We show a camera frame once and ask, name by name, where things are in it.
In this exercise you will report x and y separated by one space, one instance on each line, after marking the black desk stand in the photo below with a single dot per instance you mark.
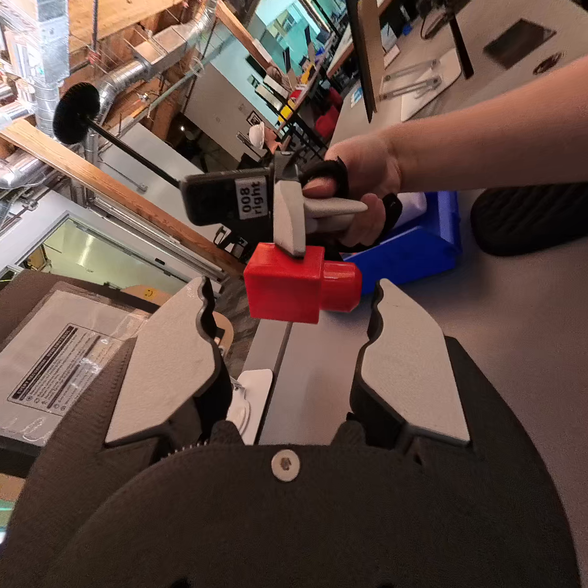
461 46

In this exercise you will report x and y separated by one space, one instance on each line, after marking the white bottle black cap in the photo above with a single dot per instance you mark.
413 209

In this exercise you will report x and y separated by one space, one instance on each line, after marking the black floor lamp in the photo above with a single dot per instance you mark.
76 112

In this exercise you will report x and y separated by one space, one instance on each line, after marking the black monitor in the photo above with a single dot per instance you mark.
367 59

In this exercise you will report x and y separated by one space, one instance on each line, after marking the white monitor stand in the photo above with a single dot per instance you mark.
432 87

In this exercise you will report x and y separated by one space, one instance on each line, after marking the framed instruction sign board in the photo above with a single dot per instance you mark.
55 358

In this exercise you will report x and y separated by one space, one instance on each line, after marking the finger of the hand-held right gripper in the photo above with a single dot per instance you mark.
289 216

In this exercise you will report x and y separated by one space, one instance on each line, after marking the blue plastic bin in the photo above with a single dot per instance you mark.
404 257

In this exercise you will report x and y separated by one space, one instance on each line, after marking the person's right forearm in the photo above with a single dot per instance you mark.
505 138

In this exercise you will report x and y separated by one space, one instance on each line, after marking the wooden post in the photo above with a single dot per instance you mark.
115 193

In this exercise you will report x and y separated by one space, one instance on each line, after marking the silver ventilation duct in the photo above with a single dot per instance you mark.
50 69
124 76

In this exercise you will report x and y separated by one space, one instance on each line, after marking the person's right hand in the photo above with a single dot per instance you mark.
372 165

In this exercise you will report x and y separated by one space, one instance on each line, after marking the red plastic block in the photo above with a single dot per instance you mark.
285 289

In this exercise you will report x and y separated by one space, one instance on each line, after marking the white stand base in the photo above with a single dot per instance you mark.
255 390

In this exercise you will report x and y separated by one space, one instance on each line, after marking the red bin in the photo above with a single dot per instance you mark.
326 121

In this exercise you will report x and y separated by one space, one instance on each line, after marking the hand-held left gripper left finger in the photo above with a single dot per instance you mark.
160 367

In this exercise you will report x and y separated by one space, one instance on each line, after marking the black square pad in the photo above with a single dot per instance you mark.
519 43

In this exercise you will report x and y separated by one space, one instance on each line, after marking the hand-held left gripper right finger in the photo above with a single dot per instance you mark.
413 367

